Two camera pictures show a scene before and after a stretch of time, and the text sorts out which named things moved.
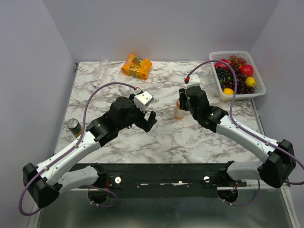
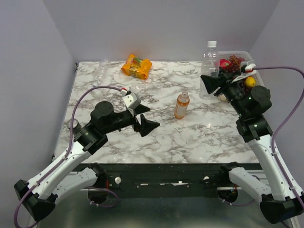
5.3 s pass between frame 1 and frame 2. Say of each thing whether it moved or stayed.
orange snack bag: stayed
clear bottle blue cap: stayed
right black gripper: moved
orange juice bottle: stayed
